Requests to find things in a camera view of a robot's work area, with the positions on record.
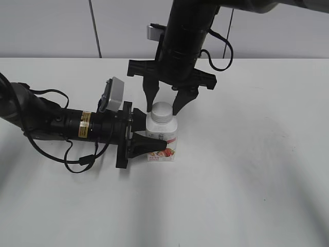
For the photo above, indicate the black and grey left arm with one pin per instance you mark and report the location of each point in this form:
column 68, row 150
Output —
column 42, row 119

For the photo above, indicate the white strawberry drink bottle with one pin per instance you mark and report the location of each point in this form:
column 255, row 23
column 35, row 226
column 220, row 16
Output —
column 163, row 131

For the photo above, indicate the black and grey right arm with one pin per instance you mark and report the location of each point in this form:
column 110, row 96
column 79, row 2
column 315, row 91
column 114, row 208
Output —
column 180, row 44

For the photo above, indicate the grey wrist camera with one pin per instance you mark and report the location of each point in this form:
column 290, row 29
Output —
column 154, row 31
column 112, row 97

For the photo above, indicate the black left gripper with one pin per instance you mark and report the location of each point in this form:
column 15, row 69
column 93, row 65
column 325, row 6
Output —
column 139, row 144

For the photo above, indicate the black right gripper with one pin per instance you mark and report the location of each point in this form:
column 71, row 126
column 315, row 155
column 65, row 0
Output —
column 172, row 72

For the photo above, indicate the white bottle cap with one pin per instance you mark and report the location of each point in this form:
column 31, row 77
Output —
column 162, row 112

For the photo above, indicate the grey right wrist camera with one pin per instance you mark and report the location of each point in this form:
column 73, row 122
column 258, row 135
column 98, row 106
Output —
column 154, row 31

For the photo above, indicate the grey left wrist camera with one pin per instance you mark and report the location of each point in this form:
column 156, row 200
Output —
column 112, row 97

